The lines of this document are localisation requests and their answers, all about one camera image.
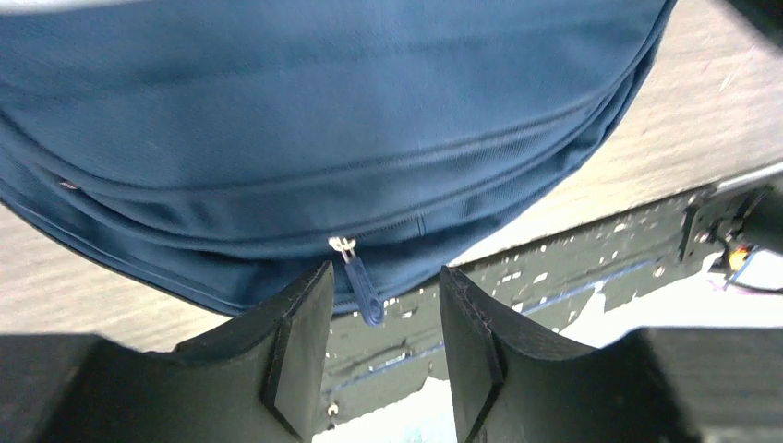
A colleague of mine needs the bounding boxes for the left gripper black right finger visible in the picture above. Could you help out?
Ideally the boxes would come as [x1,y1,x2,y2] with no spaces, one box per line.
[439,268,782,442]

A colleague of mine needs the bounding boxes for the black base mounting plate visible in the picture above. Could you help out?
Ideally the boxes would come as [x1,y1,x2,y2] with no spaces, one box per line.
[315,179,782,431]

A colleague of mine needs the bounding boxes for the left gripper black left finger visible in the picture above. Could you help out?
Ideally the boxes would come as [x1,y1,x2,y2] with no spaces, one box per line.
[1,262,334,442]

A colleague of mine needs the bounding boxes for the navy blue student backpack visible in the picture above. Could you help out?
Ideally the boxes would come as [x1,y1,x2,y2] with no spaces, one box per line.
[1,1,674,326]

